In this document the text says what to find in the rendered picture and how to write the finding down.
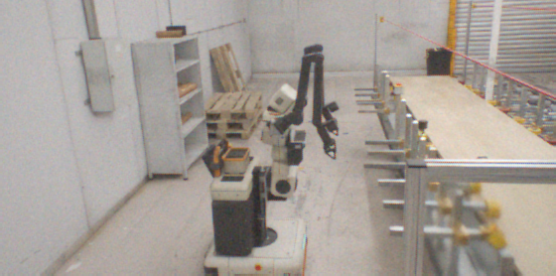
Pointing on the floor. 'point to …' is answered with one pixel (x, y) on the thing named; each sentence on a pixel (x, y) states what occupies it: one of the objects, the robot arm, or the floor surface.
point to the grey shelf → (162, 93)
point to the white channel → (495, 29)
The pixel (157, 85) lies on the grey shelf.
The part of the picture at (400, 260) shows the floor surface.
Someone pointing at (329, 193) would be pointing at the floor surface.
